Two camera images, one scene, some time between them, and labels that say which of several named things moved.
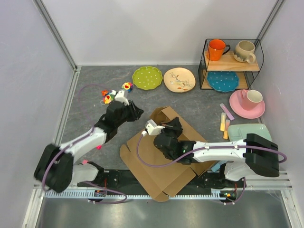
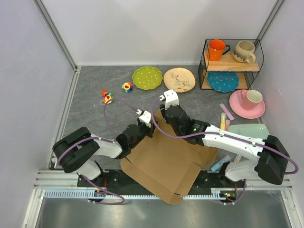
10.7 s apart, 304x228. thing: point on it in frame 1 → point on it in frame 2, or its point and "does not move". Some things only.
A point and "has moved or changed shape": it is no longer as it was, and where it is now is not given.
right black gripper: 174,125 → 162,111
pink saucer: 235,104 does not move
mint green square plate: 238,131 does not move
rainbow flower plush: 128,86 does not move
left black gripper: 135,111 → 150,130
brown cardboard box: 164,177 has moved or changed shape
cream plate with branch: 179,80 does not move
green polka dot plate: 147,77 does not move
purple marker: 227,111 does not move
